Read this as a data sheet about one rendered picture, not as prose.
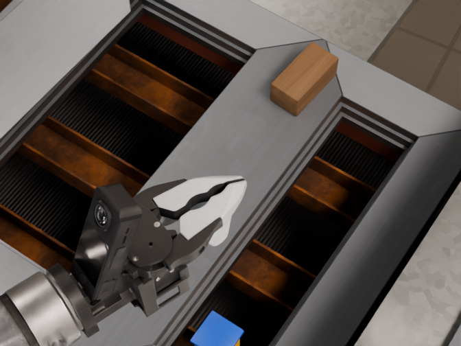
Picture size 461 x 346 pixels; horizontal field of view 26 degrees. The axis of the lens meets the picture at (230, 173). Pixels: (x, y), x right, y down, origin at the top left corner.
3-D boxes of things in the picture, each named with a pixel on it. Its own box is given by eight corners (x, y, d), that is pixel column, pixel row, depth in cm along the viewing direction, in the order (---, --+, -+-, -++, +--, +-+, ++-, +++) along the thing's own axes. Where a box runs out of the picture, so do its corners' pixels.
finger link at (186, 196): (230, 188, 106) (157, 233, 103) (225, 154, 101) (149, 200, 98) (247, 206, 104) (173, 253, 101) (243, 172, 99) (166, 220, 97)
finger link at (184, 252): (204, 206, 100) (131, 252, 97) (202, 196, 98) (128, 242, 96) (232, 237, 97) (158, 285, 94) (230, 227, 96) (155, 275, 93)
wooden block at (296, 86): (310, 58, 181) (311, 40, 177) (337, 75, 179) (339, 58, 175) (269, 99, 176) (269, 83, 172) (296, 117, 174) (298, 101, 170)
